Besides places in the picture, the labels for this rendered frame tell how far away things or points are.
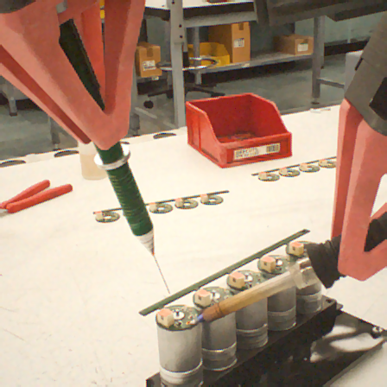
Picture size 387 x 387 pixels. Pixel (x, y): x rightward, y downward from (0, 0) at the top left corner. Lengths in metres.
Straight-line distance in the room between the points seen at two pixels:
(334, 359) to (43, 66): 0.27
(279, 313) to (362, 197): 0.14
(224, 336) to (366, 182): 0.13
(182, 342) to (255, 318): 0.06
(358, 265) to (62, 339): 0.23
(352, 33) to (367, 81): 6.00
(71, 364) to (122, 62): 0.24
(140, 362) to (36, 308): 0.11
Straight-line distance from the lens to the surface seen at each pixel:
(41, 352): 0.45
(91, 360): 0.44
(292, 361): 0.41
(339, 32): 6.21
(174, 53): 3.00
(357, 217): 0.30
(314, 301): 0.43
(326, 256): 0.32
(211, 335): 0.37
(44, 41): 0.22
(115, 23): 0.26
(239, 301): 0.34
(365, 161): 0.28
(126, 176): 0.28
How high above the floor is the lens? 1.00
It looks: 21 degrees down
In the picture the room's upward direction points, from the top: 3 degrees counter-clockwise
